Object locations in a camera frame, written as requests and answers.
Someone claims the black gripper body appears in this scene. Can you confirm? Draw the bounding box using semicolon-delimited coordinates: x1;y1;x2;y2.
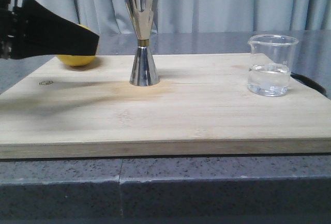
1;0;24;59

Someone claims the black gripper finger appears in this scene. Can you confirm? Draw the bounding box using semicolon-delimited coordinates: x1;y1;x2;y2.
11;0;99;59

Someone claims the steel double jigger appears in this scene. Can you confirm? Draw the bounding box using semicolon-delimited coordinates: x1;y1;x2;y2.
124;0;159;86

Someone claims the clear glass beaker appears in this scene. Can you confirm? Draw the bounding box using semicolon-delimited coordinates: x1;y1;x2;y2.
247;34;298;97

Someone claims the yellow lemon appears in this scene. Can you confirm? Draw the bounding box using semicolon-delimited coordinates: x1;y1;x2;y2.
56;24;99;67

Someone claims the wooden cutting board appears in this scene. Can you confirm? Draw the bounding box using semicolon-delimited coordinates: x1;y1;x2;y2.
1;53;330;159

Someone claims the grey curtain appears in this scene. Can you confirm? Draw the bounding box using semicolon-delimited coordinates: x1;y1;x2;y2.
37;0;330;34

